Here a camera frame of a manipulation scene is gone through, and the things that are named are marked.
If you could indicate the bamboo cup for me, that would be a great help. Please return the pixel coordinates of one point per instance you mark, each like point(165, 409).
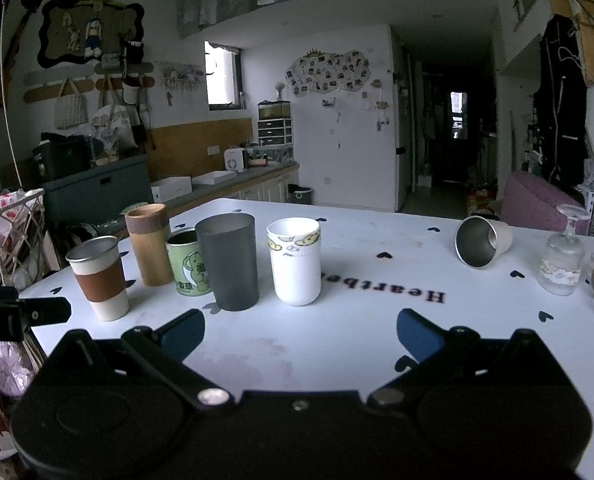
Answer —
point(149, 247)

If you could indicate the stainless steel cup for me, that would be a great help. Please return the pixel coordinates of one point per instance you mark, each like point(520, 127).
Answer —
point(498, 240)

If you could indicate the black bag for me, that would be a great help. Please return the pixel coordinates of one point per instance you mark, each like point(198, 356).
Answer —
point(62, 157)

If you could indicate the black hanging clothing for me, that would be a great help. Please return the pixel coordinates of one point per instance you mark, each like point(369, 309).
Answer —
point(559, 110)

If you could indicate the white small appliance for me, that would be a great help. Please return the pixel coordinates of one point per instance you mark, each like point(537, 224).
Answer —
point(234, 159)

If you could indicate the cloud shaped photo board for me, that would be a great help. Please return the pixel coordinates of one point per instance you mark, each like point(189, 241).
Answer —
point(327, 72)

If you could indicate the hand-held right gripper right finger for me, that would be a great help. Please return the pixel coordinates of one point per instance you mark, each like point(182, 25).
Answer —
point(418, 335)

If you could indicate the grey plastic tumbler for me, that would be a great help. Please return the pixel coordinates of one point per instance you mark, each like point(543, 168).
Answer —
point(229, 265)

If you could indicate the window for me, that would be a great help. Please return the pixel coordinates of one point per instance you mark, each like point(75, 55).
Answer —
point(222, 75)

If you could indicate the printed tote bag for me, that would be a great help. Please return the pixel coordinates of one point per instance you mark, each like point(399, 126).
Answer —
point(114, 125)

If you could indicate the pink plastic bag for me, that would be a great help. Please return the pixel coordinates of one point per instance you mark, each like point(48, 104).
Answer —
point(7, 365)

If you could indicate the fish tank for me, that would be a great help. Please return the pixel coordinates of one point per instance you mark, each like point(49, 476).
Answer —
point(274, 110)

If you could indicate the white flat box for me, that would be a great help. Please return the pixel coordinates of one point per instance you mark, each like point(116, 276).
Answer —
point(214, 177)
point(172, 189)

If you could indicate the green cartoon mug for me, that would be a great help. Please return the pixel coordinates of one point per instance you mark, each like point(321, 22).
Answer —
point(189, 270)

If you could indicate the white drawer organizer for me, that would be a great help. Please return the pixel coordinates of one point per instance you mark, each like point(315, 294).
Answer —
point(275, 132)

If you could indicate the white counter cabinet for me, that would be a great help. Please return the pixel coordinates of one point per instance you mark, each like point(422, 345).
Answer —
point(272, 185)

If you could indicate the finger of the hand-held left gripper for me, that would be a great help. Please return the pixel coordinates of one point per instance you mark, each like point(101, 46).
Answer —
point(47, 310)

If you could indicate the grey storage box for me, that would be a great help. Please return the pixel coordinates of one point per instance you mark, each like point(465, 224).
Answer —
point(97, 185)

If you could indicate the white cup with patterned rim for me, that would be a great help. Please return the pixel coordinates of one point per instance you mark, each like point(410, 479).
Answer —
point(297, 275)

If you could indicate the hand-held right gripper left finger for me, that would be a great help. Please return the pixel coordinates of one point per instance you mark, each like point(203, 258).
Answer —
point(183, 335)

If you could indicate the dark scalloped wall board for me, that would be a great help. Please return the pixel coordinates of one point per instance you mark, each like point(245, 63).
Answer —
point(77, 30)

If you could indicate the clear stemmed glass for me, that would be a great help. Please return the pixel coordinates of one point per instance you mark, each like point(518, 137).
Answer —
point(559, 265)

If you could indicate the pink armchair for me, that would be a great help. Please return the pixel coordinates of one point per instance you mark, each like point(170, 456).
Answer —
point(537, 200)

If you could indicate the white cup with brown sleeve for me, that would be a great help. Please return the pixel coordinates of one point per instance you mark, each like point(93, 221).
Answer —
point(99, 285)

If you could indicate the black trash bin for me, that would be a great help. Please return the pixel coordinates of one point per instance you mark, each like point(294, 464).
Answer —
point(300, 194)

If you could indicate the white heart print tablecloth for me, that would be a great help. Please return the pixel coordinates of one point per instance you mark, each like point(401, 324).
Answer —
point(357, 290)

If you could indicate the knitted hanging bag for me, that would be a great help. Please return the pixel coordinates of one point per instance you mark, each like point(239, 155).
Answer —
point(70, 110)

